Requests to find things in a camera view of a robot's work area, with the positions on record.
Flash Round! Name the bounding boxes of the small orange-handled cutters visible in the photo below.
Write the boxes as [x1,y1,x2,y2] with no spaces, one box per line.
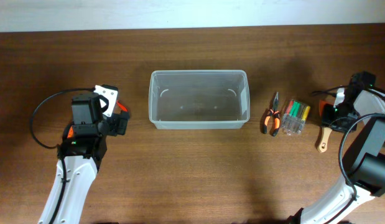
[116,100,128,112]

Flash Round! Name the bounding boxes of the orange scraper wooden handle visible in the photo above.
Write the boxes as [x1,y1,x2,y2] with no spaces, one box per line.
[317,100,333,153]

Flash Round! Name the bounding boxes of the orange perforated cylinder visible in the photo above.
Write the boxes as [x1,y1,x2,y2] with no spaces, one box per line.
[67,126,74,139]

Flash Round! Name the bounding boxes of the orange black long-nose pliers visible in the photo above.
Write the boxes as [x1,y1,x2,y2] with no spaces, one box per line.
[262,92,281,137]

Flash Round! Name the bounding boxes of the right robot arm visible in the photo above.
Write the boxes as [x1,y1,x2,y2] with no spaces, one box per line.
[287,71,385,223]

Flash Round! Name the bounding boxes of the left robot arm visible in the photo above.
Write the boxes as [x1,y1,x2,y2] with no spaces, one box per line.
[38,93,130,223]

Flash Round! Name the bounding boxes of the clear plastic container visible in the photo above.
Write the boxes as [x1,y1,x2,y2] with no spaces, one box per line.
[149,70,250,129]

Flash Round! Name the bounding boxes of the right black cable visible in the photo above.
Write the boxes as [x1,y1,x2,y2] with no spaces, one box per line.
[310,84,385,224]

